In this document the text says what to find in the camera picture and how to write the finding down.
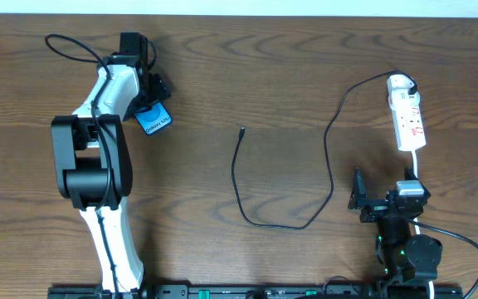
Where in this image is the black charging cable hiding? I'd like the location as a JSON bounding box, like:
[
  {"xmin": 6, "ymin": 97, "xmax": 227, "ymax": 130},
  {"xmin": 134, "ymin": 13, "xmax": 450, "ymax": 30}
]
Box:
[{"xmin": 231, "ymin": 70, "xmax": 419, "ymax": 231}]

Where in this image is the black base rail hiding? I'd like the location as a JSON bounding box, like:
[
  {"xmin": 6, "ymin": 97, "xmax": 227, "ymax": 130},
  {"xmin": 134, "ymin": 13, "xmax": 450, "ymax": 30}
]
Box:
[{"xmin": 46, "ymin": 281, "xmax": 463, "ymax": 299}]

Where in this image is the white power strip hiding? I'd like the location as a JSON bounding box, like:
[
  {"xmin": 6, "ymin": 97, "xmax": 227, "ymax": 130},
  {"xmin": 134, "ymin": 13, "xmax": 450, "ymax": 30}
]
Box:
[{"xmin": 387, "ymin": 74, "xmax": 427, "ymax": 152}]

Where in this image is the black left camera cable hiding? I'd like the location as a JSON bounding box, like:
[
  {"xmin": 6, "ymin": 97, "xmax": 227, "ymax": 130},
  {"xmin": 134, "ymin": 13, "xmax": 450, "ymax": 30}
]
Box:
[{"xmin": 44, "ymin": 33, "xmax": 122, "ymax": 299}]

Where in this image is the blue screen smartphone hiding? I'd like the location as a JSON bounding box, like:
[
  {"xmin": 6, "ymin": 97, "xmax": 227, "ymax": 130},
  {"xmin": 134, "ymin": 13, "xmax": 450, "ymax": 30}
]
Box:
[{"xmin": 135, "ymin": 103, "xmax": 173, "ymax": 135}]

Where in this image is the black camera cable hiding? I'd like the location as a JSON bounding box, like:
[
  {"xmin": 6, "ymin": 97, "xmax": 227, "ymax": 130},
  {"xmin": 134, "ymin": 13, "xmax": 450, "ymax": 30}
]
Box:
[
  {"xmin": 44, "ymin": 33, "xmax": 122, "ymax": 299},
  {"xmin": 400, "ymin": 214, "xmax": 478, "ymax": 299}
]

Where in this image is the black right camera cable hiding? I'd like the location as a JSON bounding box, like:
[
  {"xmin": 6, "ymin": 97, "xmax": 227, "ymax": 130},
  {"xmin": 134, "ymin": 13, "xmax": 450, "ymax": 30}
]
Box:
[{"xmin": 400, "ymin": 214, "xmax": 478, "ymax": 299}]

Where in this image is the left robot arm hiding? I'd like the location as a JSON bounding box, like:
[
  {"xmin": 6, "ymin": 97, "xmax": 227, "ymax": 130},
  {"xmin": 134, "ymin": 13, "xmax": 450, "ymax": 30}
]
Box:
[{"xmin": 47, "ymin": 32, "xmax": 173, "ymax": 298}]

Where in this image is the white power strip cord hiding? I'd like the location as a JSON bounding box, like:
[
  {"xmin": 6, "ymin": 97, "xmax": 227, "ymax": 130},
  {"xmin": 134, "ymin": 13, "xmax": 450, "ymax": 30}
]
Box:
[{"xmin": 411, "ymin": 149, "xmax": 436, "ymax": 299}]

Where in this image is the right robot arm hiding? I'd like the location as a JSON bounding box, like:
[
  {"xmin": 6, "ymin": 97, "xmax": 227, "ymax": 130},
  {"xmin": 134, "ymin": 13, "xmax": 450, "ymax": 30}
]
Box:
[{"xmin": 348, "ymin": 168, "xmax": 442, "ymax": 298}]

